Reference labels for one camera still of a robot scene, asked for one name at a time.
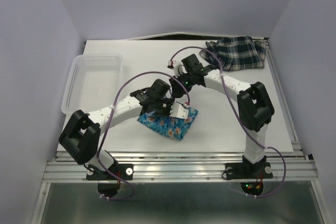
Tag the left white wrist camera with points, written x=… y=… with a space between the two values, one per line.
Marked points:
x=179 y=111

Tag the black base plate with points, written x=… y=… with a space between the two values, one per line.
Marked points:
x=234 y=171
x=124 y=171

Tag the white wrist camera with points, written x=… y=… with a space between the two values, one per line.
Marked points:
x=179 y=111
x=176 y=66

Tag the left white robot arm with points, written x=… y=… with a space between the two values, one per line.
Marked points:
x=80 y=136

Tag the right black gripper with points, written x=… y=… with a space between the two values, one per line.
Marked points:
x=177 y=90

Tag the aluminium mounting rail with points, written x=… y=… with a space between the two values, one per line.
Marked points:
x=181 y=167

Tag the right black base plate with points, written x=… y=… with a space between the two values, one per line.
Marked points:
x=234 y=171

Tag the white plastic basket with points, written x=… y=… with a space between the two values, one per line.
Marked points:
x=93 y=82

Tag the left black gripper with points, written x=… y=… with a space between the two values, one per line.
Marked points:
x=170 y=101

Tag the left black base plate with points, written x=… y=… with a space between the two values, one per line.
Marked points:
x=124 y=171

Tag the blue floral skirt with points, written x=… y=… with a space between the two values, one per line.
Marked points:
x=173 y=128

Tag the navy plaid skirt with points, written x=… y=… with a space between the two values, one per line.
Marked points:
x=235 y=53

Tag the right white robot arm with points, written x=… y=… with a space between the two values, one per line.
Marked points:
x=254 y=111

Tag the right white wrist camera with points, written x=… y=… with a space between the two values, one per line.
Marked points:
x=176 y=66

